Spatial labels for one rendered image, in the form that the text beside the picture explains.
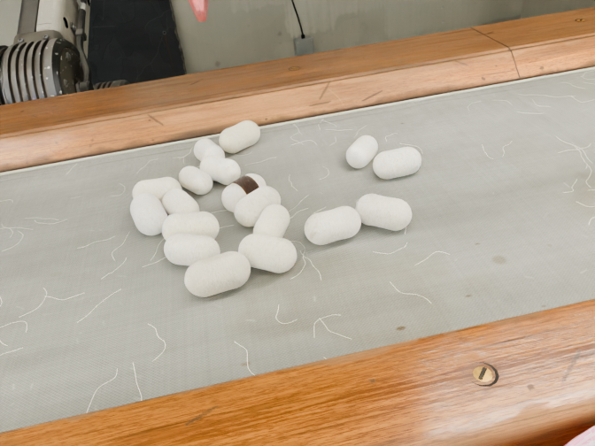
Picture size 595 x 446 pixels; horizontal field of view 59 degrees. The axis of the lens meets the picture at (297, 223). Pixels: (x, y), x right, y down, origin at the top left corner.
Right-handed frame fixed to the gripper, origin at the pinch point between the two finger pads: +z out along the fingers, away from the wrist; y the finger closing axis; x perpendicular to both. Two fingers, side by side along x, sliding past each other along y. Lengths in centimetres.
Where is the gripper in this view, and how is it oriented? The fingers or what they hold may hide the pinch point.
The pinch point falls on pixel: (199, 8)
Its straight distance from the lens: 47.3
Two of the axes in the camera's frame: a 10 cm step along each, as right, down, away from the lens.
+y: 9.8, -1.8, 1.0
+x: -0.5, 2.6, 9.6
